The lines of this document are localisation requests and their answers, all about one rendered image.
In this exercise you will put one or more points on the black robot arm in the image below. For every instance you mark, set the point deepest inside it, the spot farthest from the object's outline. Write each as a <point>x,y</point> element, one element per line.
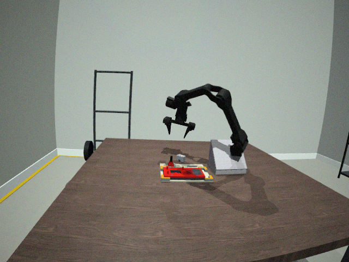
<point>224,101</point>

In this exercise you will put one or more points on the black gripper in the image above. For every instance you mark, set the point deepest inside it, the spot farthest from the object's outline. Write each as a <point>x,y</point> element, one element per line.
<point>180,119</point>

